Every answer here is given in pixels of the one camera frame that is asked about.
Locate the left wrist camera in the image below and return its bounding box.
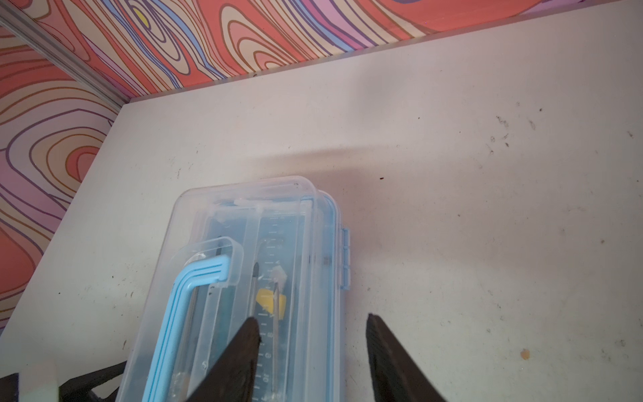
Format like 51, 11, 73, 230
0, 361, 60, 402

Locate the clear handled tester screwdriver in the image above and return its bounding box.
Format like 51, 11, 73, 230
271, 266, 287, 401

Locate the yellow black utility knife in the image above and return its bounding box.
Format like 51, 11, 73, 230
256, 288, 287, 320

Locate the teal utility knife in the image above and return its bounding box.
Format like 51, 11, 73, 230
253, 215, 299, 401

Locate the blue plastic tool box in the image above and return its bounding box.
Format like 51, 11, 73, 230
302, 191, 351, 401

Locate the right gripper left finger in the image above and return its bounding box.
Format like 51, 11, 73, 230
188, 318, 261, 402

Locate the black yellow screwdriver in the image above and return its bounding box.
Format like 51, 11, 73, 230
248, 262, 260, 318

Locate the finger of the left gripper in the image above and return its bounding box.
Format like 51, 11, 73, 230
59, 361, 127, 402

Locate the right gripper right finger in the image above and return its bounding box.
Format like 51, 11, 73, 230
366, 313, 446, 402

